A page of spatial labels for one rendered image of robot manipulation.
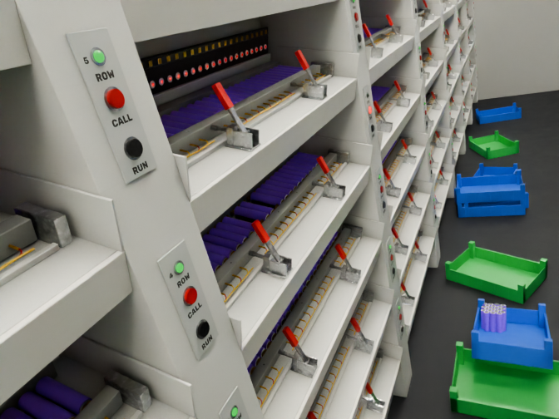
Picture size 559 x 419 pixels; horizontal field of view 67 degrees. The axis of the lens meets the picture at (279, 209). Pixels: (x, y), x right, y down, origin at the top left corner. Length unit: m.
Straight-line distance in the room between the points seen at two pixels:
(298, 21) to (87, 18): 0.66
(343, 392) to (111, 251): 0.71
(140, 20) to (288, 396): 0.57
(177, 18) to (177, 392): 0.38
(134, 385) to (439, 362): 1.19
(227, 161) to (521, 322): 1.34
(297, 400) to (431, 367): 0.85
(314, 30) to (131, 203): 0.68
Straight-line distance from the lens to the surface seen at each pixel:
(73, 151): 0.37
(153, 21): 0.46
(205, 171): 0.51
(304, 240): 0.72
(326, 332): 0.83
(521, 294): 1.76
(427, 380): 1.50
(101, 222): 0.38
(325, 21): 0.97
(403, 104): 1.49
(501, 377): 1.51
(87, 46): 0.38
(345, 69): 0.97
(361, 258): 1.02
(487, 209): 2.34
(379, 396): 1.25
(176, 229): 0.43
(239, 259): 0.64
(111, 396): 0.50
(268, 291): 0.62
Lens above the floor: 1.10
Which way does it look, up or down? 23 degrees down
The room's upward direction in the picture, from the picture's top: 14 degrees counter-clockwise
